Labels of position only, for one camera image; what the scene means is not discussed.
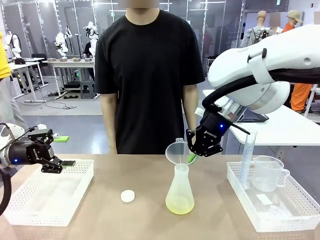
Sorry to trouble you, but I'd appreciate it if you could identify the mannequin in grey jacket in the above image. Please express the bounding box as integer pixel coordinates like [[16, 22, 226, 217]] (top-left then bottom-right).
[[240, 10, 270, 48]]

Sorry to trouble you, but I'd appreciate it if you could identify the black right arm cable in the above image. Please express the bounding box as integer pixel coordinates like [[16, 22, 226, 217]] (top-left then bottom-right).
[[201, 67, 320, 111]]

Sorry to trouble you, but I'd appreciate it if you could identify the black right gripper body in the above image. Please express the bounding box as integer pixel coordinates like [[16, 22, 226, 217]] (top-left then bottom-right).
[[194, 111, 232, 149]]

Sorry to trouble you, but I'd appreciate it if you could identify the white paper slip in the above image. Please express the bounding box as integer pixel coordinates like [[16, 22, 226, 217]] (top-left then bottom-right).
[[256, 193, 272, 206]]

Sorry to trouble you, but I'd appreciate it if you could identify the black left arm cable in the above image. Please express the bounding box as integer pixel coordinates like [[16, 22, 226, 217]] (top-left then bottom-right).
[[0, 163, 13, 216]]

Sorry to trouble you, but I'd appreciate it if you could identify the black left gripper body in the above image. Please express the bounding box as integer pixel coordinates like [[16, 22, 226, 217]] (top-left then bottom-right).
[[6, 140, 55, 167]]

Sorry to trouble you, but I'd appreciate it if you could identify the large white table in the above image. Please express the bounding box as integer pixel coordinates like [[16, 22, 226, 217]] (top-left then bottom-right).
[[202, 88, 320, 147]]

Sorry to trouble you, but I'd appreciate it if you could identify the bystander in yellow shirt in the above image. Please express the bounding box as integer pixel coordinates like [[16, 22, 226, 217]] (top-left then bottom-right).
[[0, 31, 28, 131]]

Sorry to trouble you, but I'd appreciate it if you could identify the clear plastic measuring beaker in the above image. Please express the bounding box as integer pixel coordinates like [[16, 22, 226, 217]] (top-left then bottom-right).
[[251, 155, 291, 193]]

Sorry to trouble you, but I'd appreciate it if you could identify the clear graduated cylinder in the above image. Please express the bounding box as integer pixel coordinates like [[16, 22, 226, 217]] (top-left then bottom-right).
[[238, 130, 258, 190]]

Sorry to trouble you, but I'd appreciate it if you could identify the black step stool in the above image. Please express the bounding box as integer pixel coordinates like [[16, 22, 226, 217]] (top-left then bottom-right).
[[79, 79, 97, 101]]

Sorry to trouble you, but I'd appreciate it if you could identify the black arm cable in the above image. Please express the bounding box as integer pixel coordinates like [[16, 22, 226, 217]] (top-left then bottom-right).
[[201, 67, 320, 111], [0, 163, 13, 216]]

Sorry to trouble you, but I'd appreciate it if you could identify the white perforated plastic basket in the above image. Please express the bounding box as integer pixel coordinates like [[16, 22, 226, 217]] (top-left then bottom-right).
[[2, 159, 95, 227], [226, 159, 317, 233]]

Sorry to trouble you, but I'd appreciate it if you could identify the translucent plastic funnel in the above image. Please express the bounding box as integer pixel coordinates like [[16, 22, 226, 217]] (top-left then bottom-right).
[[165, 137, 196, 168]]

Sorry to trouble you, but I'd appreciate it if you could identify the conical flask with yellow liquid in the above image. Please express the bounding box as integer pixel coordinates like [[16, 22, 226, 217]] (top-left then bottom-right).
[[164, 164, 195, 215]]

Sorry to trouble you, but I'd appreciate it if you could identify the white round cap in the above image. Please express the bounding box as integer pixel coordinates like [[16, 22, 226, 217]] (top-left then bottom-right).
[[120, 189, 136, 203]]

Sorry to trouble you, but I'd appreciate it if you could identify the black cable tie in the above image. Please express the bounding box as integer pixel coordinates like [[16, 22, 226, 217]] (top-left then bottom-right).
[[228, 121, 251, 136]]

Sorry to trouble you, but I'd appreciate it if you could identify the person in black t-shirt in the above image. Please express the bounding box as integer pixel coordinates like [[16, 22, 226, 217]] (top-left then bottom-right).
[[94, 0, 206, 155]]

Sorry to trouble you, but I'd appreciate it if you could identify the mannequin in orange jumpsuit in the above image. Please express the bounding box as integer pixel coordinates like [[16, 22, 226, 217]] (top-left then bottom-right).
[[281, 9, 314, 114]]

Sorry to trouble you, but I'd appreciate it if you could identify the white desk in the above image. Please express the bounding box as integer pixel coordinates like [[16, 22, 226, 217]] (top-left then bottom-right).
[[41, 57, 97, 96], [8, 57, 50, 103]]

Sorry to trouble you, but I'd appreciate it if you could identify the white humanoid robot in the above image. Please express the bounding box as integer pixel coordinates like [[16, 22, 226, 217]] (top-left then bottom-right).
[[83, 21, 99, 56], [54, 31, 69, 61], [4, 31, 23, 60]]

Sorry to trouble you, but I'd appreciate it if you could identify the person's right forearm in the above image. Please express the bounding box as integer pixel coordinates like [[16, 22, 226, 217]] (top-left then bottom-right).
[[101, 109, 118, 155]]

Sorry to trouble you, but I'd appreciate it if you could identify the person's left forearm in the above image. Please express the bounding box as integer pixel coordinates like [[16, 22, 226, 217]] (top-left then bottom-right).
[[184, 99, 199, 132]]

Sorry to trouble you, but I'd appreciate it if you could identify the black laptop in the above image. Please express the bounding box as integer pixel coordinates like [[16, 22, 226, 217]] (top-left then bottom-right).
[[239, 109, 270, 123]]

